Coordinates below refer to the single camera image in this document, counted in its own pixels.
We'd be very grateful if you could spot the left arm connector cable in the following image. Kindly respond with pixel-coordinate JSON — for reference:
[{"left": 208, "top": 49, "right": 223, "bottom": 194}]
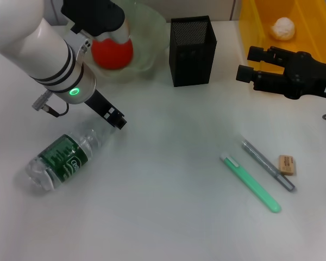
[{"left": 32, "top": 91, "right": 71, "bottom": 118}]

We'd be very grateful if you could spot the grey pen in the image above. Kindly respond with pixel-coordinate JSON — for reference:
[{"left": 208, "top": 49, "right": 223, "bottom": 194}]
[{"left": 240, "top": 139, "right": 296, "bottom": 192}]

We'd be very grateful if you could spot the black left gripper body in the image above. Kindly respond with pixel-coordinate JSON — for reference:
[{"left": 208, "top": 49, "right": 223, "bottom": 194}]
[{"left": 84, "top": 89, "right": 114, "bottom": 120}]

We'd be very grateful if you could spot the white paper ball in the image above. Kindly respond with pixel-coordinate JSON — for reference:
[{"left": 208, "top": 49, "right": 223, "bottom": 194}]
[{"left": 271, "top": 17, "right": 296, "bottom": 41}]

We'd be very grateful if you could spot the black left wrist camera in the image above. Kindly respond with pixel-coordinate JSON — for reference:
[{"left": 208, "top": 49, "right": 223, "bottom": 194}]
[{"left": 60, "top": 0, "right": 131, "bottom": 45}]

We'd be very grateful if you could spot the red-orange toy orange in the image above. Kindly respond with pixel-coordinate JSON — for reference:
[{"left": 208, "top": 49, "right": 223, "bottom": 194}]
[{"left": 91, "top": 38, "right": 134, "bottom": 71}]

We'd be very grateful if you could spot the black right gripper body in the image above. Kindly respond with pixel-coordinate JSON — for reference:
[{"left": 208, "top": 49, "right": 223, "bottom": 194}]
[{"left": 284, "top": 52, "right": 326, "bottom": 101}]

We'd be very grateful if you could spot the black mesh pen holder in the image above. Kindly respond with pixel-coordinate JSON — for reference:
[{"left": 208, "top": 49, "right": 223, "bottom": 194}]
[{"left": 169, "top": 15, "right": 217, "bottom": 88}]

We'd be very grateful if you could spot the tan eraser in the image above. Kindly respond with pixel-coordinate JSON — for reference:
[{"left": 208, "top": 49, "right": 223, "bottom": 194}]
[{"left": 278, "top": 154, "right": 298, "bottom": 176}]

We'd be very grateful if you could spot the yellow plastic bin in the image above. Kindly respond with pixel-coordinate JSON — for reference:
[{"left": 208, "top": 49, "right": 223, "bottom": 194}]
[{"left": 239, "top": 0, "right": 326, "bottom": 73}]

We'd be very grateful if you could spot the pale green glass fruit bowl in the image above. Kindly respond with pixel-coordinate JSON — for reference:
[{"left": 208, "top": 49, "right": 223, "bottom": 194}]
[{"left": 91, "top": 1, "right": 168, "bottom": 82}]

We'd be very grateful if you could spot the green pen with white clip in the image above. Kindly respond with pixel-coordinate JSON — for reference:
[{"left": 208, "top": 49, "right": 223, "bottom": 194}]
[{"left": 220, "top": 154, "right": 283, "bottom": 214}]

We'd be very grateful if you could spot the clear water bottle green label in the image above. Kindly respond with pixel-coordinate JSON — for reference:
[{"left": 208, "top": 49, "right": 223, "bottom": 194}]
[{"left": 26, "top": 126, "right": 117, "bottom": 191}]

